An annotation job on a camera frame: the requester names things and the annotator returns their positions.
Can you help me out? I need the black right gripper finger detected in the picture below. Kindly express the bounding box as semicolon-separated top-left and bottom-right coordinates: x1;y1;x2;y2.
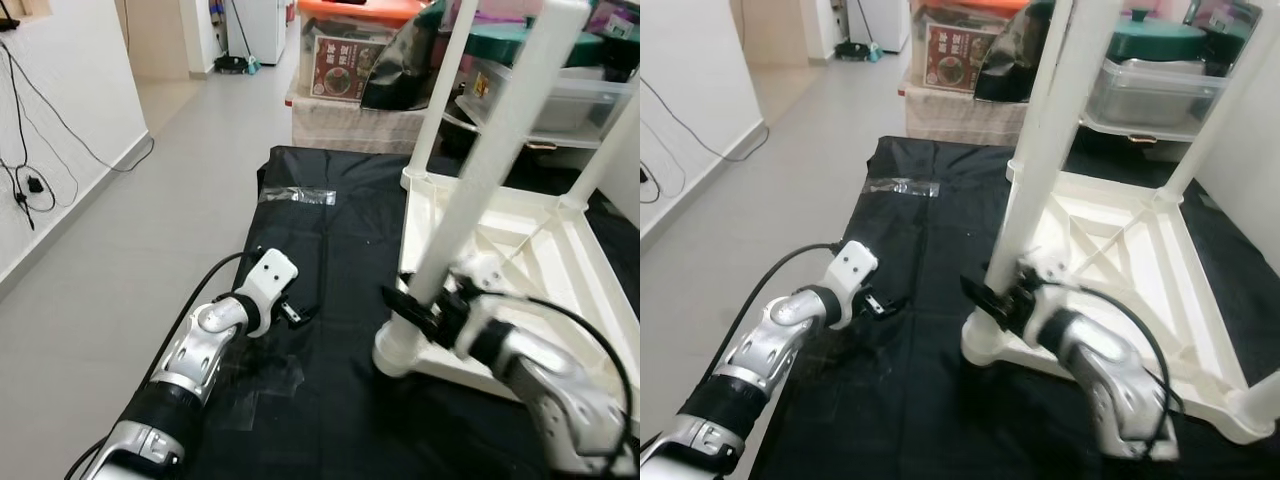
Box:
380;285;442;342
960;275;1012;327

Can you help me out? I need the white plastic table top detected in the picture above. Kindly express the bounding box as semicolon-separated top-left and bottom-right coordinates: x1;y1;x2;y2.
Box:
375;165;640;411
960;158;1280;446

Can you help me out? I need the clear flat tape patch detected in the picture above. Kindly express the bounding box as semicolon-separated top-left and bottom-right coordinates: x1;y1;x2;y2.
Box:
225;355;306;401

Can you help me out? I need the clear crinkled tape strip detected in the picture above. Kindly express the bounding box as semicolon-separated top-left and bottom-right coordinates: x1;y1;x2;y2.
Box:
868;177;941;198
262;185;336;206

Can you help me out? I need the beige patterned cloth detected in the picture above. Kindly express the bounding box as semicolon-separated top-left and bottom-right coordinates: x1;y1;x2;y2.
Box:
900;80;1031;146
285;85;431;156

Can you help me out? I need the clear plastic storage box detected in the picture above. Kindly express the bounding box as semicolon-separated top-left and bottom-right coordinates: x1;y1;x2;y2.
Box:
465;60;640;149
1085;58;1231;141

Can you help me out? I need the black glossy bag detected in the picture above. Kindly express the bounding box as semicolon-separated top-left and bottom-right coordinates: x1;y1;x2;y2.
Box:
360;0;451;111
975;0;1051;101

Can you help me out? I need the orange plastic lid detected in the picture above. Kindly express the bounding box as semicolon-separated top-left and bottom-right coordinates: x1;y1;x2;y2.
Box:
912;0;1031;16
298;0;426;26

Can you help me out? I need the green round pot lid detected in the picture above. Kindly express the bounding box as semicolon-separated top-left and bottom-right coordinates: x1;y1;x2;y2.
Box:
470;20;613;69
1105;10;1211;63

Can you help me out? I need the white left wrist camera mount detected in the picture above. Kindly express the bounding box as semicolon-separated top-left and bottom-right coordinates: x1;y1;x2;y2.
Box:
830;240;879;306
245;250;299;319

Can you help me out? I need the black wall power cable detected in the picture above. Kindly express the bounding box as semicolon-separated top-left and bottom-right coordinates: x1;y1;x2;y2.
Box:
0;30;156;231
640;75;771;206

